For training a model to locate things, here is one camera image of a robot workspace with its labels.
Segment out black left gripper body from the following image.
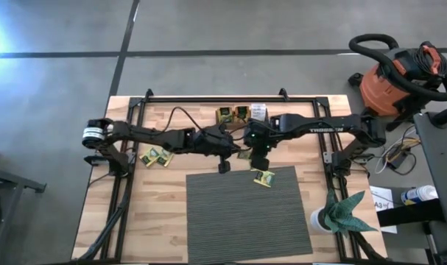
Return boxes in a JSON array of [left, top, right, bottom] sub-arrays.
[[191, 124, 241, 158]]

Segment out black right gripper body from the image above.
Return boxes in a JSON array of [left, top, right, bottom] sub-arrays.
[[258, 117, 283, 155]]

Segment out white Tazo tea packet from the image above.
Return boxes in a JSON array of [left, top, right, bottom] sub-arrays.
[[250, 103, 267, 121]]

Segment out wooden compartment box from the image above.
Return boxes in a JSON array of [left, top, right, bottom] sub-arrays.
[[215, 104, 270, 130]]

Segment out grey woven placemat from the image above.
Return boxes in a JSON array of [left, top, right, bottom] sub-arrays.
[[185, 165, 314, 265]]

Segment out white plant pot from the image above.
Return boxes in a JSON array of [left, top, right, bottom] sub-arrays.
[[309, 208, 333, 235]]

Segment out green artificial plant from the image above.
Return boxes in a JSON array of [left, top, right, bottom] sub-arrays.
[[322, 189, 379, 236]]

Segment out orange shop vacuum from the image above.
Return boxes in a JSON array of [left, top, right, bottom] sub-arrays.
[[357, 40, 447, 119], [348, 32, 447, 126]]

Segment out black power adapter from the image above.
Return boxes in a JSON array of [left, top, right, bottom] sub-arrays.
[[387, 149, 412, 170]]

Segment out white paper sheet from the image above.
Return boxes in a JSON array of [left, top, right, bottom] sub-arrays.
[[369, 185, 398, 235]]

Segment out black shelf beam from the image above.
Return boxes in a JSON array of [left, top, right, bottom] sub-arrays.
[[376, 198, 445, 227]]

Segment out white and blue spray can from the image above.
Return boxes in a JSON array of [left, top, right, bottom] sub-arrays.
[[400, 184, 440, 206]]

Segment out dark grey desk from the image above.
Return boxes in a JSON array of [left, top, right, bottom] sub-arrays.
[[413, 110, 447, 229]]

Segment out black metal stand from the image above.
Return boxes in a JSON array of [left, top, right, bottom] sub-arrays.
[[0, 146, 47, 258]]

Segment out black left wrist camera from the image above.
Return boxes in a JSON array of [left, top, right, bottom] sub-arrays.
[[204, 123, 228, 139]]

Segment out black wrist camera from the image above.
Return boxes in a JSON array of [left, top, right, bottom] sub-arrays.
[[204, 123, 228, 139], [244, 121, 263, 146]]

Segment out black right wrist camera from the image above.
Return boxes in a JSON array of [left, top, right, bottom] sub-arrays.
[[244, 121, 263, 146]]

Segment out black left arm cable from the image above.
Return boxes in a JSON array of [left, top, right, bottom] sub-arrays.
[[160, 106, 205, 135]]

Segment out black frame rails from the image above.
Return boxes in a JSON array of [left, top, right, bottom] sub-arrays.
[[74, 97, 147, 262], [313, 96, 388, 263]]

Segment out grey metal base bracket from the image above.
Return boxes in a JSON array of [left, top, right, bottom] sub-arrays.
[[322, 149, 337, 166]]

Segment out floor cables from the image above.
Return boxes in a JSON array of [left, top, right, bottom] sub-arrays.
[[370, 123, 421, 176]]

